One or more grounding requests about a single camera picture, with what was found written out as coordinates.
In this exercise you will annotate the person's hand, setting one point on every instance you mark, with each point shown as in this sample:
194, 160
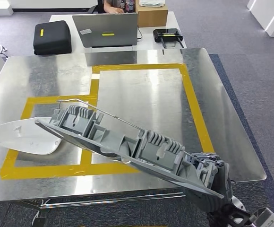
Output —
118, 11

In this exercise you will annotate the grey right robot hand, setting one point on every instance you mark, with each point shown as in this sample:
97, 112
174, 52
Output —
224, 181

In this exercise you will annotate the long grey plastic car part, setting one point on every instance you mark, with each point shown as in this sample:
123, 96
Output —
118, 147

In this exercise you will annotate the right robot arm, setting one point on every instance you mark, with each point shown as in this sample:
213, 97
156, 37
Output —
205, 203

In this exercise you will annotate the stainless steel workbench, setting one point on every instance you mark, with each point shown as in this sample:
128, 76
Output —
222, 125

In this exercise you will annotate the yellow tape on workbench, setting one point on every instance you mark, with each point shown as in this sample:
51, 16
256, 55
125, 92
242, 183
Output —
195, 109

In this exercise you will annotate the white curved plastic part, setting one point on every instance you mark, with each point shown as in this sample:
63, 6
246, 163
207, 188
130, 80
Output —
26, 137

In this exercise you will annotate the person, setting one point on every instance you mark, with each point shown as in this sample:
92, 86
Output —
124, 4

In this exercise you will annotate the grey laptop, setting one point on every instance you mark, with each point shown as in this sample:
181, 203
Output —
103, 29

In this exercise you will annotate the black office chair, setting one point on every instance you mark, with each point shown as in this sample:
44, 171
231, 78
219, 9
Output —
97, 6

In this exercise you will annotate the brown cardboard box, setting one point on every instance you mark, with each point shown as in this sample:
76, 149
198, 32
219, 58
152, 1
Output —
151, 17

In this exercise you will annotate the white bag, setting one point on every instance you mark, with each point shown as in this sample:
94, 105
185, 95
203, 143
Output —
151, 3

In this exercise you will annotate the white table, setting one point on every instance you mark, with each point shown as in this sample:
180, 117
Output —
149, 39

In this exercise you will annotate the black remote controller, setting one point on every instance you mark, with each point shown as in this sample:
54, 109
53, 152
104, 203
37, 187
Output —
166, 34

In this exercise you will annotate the black carrying case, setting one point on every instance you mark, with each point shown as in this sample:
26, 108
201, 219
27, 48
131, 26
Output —
51, 37

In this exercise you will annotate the white cabinet black plinth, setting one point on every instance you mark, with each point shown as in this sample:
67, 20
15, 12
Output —
44, 3

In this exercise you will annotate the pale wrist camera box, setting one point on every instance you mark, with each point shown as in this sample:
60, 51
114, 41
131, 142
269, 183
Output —
266, 217

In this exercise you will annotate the grey metal robot bracket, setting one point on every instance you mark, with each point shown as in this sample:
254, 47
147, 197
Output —
39, 221

